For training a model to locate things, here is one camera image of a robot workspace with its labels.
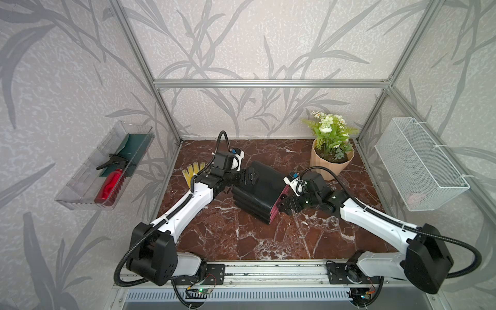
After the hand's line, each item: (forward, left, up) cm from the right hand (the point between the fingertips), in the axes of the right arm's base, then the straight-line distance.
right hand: (283, 199), depth 81 cm
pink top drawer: (+1, 0, +4) cm, 5 cm away
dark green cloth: (+8, +57, +21) cm, 62 cm away
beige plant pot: (+22, -28, -1) cm, 36 cm away
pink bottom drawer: (-5, +5, -9) cm, 11 cm away
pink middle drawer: (-7, +4, +4) cm, 9 cm away
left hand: (+9, +14, +6) cm, 18 cm away
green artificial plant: (+24, -23, +13) cm, 35 cm away
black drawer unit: (-1, +10, +2) cm, 10 cm away
